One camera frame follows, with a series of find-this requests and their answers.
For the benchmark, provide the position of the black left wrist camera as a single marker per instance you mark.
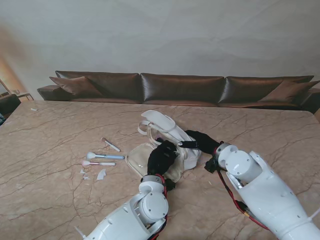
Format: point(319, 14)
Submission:
point(170, 185)

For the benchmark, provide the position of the pink ferrule makeup brush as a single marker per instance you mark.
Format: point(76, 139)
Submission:
point(105, 164)

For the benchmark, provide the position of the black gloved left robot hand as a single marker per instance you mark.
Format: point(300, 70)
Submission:
point(160, 160)

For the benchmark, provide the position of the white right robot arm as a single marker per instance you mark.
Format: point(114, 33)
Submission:
point(265, 197)

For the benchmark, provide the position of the cream white cosmetics bag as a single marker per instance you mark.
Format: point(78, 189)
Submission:
point(165, 122)

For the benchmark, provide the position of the large torn white paper scrap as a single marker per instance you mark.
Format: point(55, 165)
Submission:
point(101, 174)

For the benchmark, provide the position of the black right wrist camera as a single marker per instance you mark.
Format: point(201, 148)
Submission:
point(212, 165)

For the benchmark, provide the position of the light wooden side table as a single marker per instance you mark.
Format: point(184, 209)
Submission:
point(25, 95)

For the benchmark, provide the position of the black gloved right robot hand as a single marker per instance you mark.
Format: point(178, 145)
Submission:
point(206, 145)

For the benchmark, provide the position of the brown leather sofa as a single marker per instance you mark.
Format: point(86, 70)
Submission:
point(180, 87)

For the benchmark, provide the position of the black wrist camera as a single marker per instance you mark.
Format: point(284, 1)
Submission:
point(212, 165)
point(170, 185)

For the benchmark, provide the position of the white zip tie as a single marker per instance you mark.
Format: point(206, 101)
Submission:
point(80, 232)
point(314, 215)

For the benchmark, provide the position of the brown sofa pillow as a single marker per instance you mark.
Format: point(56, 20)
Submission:
point(77, 86)
point(287, 91)

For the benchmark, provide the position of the dark armchair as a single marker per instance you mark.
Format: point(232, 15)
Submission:
point(8, 103)

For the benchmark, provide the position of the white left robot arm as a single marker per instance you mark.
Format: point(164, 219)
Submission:
point(132, 215)

